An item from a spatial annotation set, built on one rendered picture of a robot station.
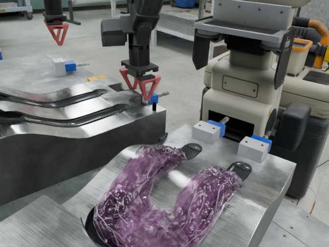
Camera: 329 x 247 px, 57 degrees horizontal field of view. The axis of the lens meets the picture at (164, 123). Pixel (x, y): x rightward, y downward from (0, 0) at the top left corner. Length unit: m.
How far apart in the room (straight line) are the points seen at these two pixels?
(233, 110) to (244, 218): 0.60
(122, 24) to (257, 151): 0.45
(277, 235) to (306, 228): 0.06
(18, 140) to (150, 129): 0.29
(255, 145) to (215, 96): 0.43
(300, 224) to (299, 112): 0.59
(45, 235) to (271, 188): 0.37
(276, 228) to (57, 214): 0.37
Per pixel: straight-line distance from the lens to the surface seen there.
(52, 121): 0.68
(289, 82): 1.25
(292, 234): 0.59
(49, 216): 0.43
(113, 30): 0.79
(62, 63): 1.18
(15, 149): 0.58
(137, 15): 0.73
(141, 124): 0.68
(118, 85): 0.86
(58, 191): 0.63
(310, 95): 1.24
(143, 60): 0.83
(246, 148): 0.63
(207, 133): 0.65
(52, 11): 1.14
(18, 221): 0.44
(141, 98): 0.78
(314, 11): 6.20
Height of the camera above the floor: 1.21
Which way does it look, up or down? 29 degrees down
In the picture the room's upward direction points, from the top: 2 degrees clockwise
